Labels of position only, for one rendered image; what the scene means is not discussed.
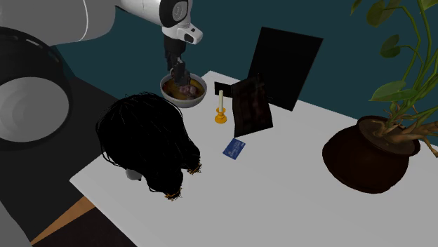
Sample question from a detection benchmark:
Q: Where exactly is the grey bowl with food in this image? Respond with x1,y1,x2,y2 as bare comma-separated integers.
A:
159,72,208,109

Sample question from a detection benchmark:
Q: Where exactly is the small black flat block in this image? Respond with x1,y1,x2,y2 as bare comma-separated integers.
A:
213,81,234,98

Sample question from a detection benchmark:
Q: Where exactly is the white candle in yellow holder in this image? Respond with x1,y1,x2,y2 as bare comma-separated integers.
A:
214,89,228,125

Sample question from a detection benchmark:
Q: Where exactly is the black shaggy wig figure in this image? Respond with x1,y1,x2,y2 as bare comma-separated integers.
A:
95,91,203,202

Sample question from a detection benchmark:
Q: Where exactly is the black upright flat panel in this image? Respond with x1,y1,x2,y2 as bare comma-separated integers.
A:
246,26,324,112

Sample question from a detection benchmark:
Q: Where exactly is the blue card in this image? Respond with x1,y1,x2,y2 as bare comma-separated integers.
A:
222,137,247,161

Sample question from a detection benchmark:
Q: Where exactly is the dark robot stand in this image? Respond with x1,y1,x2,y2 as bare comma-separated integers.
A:
0,76,119,242

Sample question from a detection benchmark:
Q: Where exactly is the plant in dark brown pot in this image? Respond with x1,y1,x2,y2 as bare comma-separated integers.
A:
321,0,438,195

